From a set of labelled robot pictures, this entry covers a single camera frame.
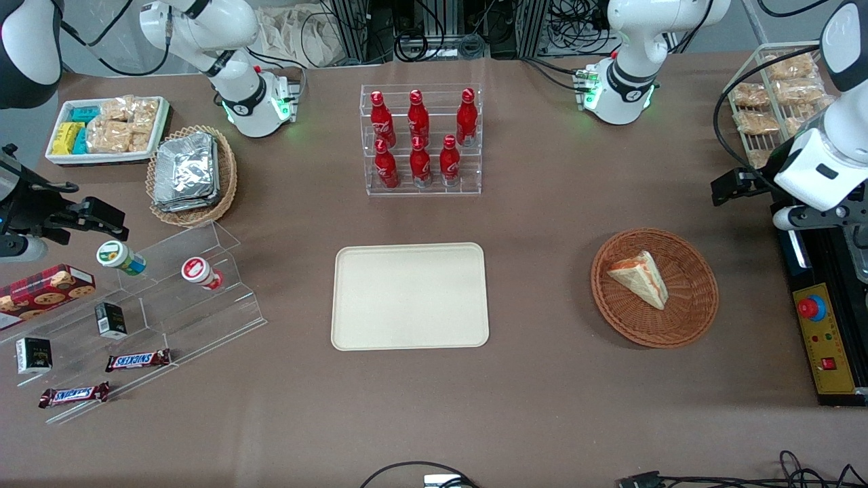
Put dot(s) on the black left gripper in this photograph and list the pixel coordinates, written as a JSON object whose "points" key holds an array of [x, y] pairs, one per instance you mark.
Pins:
{"points": [[758, 184]]}

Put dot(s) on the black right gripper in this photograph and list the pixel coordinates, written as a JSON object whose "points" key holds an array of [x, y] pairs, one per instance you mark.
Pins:
{"points": [[28, 205]]}

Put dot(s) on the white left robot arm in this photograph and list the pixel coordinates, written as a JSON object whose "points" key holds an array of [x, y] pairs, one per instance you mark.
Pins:
{"points": [[630, 88]]}

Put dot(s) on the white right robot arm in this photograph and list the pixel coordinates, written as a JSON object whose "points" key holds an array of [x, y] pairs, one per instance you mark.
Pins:
{"points": [[241, 102]]}

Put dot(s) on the brown wicker basket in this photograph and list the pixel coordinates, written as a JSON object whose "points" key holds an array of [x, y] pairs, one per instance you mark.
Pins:
{"points": [[685, 298]]}

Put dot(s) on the triangular wrapped sandwich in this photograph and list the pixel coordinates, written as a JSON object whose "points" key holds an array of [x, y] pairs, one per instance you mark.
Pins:
{"points": [[641, 278]]}

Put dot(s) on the light wicker basket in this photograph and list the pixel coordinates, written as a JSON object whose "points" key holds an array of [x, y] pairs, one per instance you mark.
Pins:
{"points": [[227, 176]]}

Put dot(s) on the beige plastic tray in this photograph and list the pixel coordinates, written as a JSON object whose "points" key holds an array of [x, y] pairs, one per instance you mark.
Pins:
{"points": [[409, 297]]}

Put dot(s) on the clear bagged pastry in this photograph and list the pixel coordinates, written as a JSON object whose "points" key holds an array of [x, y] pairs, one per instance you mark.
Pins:
{"points": [[755, 123], [759, 158], [799, 91], [790, 66], [749, 95]]}

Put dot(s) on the green lid yogurt cup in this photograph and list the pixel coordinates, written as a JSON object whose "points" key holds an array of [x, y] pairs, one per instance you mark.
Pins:
{"points": [[116, 256]]}

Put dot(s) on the white rectangular snack bin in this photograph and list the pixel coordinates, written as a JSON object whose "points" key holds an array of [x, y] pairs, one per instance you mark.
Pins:
{"points": [[102, 158]]}

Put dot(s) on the red plaid cookie box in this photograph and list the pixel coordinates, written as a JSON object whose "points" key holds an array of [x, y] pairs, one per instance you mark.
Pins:
{"points": [[44, 295]]}

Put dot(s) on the teal snack packet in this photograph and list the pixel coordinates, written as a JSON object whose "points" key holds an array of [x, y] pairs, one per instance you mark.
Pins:
{"points": [[81, 142], [85, 114]]}

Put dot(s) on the yellow snack packet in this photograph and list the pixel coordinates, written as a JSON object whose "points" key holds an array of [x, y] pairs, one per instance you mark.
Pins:
{"points": [[66, 138]]}

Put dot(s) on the clear bagged rice cracker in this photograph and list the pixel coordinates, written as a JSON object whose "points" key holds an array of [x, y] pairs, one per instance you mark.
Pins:
{"points": [[115, 110], [140, 141], [107, 137], [145, 114]]}

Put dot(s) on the small black carton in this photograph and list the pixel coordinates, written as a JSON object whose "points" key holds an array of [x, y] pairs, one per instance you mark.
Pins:
{"points": [[34, 356], [110, 320]]}

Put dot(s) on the silver foil pouch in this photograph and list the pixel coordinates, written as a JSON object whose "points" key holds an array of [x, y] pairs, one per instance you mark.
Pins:
{"points": [[184, 171]]}

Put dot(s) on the red lid yogurt cup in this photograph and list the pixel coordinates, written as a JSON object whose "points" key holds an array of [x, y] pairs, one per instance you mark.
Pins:
{"points": [[196, 270]]}

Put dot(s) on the red emergency stop button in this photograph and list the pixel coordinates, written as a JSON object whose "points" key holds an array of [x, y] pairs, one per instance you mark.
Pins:
{"points": [[811, 308]]}

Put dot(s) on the brown Snickers bar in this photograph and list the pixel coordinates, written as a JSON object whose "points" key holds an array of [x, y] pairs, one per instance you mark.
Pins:
{"points": [[137, 360], [74, 394]]}

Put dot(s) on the clear acrylic stepped shelf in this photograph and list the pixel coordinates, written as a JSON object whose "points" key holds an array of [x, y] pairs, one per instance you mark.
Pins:
{"points": [[196, 325]]}

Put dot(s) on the black yellow control box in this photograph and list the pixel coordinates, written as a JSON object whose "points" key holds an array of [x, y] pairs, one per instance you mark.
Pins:
{"points": [[824, 352]]}

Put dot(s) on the beige cloth bag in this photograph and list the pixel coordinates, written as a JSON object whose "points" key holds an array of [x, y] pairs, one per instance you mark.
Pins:
{"points": [[295, 37]]}

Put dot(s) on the red cola bottle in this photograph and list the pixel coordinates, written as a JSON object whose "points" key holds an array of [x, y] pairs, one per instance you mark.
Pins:
{"points": [[449, 163], [420, 164], [466, 118], [418, 116], [382, 118], [386, 166]]}

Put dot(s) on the clear acrylic bottle rack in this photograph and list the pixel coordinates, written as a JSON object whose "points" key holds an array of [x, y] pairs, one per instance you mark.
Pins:
{"points": [[420, 192]]}

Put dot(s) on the white adapter plug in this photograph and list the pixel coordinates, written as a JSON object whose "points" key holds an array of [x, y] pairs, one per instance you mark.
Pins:
{"points": [[444, 481]]}

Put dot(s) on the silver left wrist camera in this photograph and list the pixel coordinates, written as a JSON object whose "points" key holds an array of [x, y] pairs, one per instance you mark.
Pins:
{"points": [[785, 218]]}

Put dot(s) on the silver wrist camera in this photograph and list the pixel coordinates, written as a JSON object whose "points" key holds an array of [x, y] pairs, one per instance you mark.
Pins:
{"points": [[785, 218], [20, 249]]}

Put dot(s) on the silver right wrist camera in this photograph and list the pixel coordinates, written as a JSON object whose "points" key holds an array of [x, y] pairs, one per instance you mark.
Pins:
{"points": [[20, 249]]}

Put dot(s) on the aluminium frame post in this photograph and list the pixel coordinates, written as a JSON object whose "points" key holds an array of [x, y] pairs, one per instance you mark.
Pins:
{"points": [[349, 30], [534, 27]]}

